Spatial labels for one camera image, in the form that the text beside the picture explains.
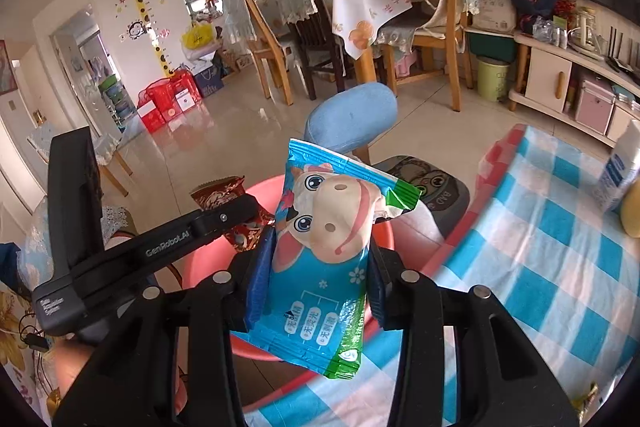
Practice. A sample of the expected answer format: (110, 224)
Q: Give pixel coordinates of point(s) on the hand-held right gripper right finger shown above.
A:
(377, 287)

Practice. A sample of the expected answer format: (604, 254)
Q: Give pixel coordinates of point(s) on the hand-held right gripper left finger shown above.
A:
(257, 277)

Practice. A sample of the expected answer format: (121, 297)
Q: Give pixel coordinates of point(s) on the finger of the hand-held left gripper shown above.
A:
(227, 217)

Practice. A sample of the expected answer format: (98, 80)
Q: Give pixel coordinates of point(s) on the small red snack packet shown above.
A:
(215, 194)

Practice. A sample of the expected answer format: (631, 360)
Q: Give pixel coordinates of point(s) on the pink plastic basin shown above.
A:
(260, 193)

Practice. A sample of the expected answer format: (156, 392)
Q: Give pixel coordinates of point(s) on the blue cow print packet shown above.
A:
(325, 232)

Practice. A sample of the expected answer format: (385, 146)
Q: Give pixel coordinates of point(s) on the black cartoon print stool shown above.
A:
(430, 187)

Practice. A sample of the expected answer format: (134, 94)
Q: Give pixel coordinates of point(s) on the blue cushioned stool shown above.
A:
(350, 117)

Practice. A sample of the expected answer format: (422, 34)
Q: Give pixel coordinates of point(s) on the light wooden chair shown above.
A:
(265, 47)

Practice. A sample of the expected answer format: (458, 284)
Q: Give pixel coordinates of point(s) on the yellow bag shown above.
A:
(199, 37)

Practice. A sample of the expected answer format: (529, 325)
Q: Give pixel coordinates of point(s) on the dark wooden chair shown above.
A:
(320, 37)

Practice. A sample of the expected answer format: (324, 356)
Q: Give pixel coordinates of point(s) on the green waste bin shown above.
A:
(492, 79)

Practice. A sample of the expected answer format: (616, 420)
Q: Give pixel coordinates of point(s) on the orange print white tablecloth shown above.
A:
(370, 7)

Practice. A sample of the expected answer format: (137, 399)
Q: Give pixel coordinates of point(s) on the small yellow pear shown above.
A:
(632, 217)

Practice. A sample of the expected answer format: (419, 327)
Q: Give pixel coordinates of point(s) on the wooden chair with lace cover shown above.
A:
(452, 32)

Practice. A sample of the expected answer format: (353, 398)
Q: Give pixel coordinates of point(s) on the white plastic bottle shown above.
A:
(620, 172)

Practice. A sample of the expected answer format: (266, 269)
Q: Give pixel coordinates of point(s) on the cream TV cabinet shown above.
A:
(545, 72)

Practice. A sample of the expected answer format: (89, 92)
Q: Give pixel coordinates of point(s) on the pink storage box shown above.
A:
(594, 104)

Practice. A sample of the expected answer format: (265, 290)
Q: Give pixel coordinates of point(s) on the white printed sack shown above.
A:
(492, 7)

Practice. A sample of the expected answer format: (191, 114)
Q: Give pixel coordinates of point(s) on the white electric kettle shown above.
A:
(585, 32)

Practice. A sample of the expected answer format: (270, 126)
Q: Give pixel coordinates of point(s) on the giraffe height wall sticker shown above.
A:
(142, 12)

